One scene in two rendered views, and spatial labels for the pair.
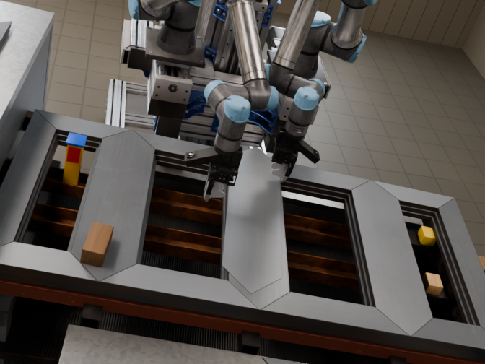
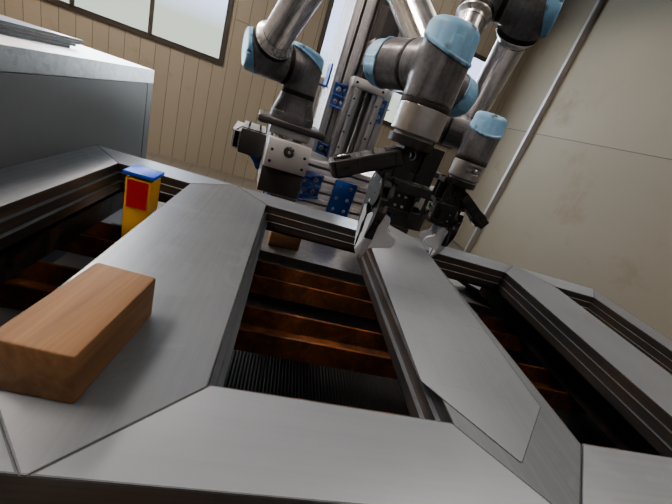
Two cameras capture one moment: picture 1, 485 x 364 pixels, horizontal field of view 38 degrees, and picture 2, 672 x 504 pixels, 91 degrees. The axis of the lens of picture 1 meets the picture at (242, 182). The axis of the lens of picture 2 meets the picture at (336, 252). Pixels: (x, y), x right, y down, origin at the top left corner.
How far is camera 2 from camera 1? 1.64 m
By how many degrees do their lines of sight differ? 13
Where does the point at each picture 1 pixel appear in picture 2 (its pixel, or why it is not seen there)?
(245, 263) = (460, 373)
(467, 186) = not seen: hidden behind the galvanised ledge
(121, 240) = (179, 318)
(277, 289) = (557, 439)
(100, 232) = (103, 289)
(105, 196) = (169, 239)
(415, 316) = not seen: outside the picture
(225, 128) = (428, 76)
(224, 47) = (339, 135)
